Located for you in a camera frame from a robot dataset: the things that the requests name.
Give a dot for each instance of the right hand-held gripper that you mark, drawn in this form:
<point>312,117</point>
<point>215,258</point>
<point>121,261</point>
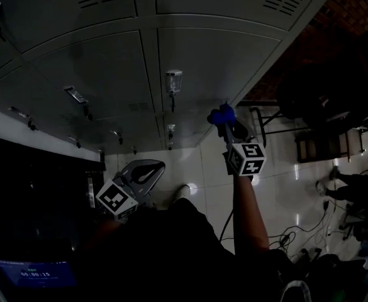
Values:
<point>248,160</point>

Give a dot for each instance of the dark furniture unit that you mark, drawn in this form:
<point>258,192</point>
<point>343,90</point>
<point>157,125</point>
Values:
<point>29,193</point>

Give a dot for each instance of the person's right forearm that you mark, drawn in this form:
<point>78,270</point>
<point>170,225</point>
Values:
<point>249,215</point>

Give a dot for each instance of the black equipment bag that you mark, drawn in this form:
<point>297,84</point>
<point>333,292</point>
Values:
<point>334,275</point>

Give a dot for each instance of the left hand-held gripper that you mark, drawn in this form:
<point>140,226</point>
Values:
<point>114,197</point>

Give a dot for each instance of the blue cloth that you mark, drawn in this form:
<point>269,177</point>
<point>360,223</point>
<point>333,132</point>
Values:
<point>221,115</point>

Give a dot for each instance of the blue lit display screen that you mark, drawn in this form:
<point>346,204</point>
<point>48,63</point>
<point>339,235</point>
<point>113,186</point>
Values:
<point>36,274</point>

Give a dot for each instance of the person's white right shoe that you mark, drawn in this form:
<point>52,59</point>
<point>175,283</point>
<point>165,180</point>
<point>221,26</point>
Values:
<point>182,192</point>

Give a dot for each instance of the person's black clothing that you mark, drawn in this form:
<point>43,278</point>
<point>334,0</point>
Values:
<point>158,256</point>

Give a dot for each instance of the dark wooden crate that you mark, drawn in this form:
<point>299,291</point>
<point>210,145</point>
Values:
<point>322,148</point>

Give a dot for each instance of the black metal chair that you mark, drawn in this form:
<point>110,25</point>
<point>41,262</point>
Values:
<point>262,127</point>
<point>322,83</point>

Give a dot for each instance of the grey metal locker unit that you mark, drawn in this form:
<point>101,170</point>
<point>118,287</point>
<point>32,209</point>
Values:
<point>92,58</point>

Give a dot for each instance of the grey metal locker door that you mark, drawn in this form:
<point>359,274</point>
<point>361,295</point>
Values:
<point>215,64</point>

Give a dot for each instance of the person's left forearm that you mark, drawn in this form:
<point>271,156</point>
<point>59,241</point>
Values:
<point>106,228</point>

